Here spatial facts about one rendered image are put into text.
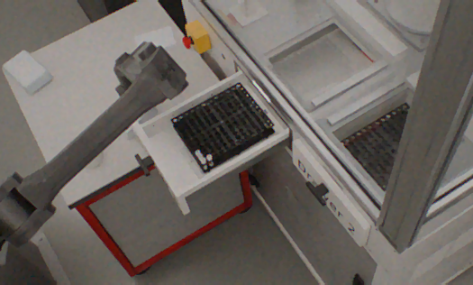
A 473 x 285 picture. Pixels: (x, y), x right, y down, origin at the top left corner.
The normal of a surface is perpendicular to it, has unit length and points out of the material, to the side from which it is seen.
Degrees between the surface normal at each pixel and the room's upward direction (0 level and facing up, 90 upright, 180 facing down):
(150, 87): 49
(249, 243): 0
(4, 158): 0
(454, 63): 90
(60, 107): 0
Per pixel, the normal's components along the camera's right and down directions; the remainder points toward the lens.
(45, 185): 0.22, 0.22
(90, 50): -0.11, -0.53
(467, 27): -0.85, 0.48
